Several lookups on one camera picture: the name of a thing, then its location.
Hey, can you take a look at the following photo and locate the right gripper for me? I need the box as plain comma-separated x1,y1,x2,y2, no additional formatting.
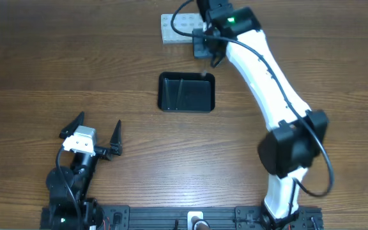
192,27,227,69

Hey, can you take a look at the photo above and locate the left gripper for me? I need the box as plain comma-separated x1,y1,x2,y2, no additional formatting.
59,111,123,162

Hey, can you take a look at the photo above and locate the black tray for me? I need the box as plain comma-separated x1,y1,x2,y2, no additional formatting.
157,71,216,113

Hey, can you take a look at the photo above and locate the white test tube rack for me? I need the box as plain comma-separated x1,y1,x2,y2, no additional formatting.
160,12,204,45

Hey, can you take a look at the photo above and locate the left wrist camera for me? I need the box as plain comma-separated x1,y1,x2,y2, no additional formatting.
62,125,98,157

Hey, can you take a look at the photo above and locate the black cable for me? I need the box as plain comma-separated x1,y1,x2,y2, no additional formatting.
54,146,84,224
170,0,335,197

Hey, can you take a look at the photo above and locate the mounting rail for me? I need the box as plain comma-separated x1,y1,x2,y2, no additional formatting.
40,205,324,230

